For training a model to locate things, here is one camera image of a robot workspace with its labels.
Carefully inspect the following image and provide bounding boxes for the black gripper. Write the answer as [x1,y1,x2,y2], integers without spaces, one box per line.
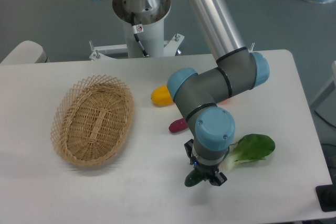
[184,139,227,186]

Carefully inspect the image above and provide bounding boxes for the dark green cucumber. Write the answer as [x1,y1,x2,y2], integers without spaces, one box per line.
[184,169,206,187]

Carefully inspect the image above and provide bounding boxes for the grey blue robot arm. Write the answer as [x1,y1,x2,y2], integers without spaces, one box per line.
[93,0,269,187]

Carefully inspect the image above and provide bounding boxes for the purple sweet potato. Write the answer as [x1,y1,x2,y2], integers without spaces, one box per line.
[169,118,188,133]

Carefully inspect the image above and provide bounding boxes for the green bok choy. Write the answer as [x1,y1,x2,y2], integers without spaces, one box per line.
[219,134,276,172]

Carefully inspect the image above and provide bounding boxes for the orange round fruit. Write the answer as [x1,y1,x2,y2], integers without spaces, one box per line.
[220,99,230,104]

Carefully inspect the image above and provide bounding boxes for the yellow bell pepper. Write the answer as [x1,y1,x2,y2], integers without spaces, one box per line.
[151,85,174,106]

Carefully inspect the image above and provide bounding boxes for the woven wicker basket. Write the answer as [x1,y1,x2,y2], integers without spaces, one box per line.
[50,75,134,167]

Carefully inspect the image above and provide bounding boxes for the black device at edge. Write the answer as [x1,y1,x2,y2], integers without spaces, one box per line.
[316,184,335,212]

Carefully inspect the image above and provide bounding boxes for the white chair armrest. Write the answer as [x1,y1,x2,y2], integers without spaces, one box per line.
[1,40,50,65]

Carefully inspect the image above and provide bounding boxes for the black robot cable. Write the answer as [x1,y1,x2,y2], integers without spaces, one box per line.
[130,12,150,58]

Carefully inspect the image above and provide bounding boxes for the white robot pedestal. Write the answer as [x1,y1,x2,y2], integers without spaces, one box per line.
[90,0,185,60]

